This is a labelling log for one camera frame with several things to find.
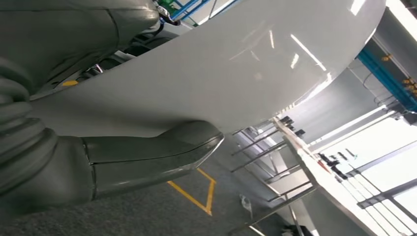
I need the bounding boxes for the blue metal shelf rack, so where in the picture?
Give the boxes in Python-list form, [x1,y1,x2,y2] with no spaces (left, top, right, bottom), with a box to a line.
[156,0,242,27]

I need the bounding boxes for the white table steel legs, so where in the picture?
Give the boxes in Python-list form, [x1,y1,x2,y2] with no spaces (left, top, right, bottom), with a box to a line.
[228,116,417,236]

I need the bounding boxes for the blue steel beam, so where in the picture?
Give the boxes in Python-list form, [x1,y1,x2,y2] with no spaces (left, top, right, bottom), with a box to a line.
[357,49,417,113]

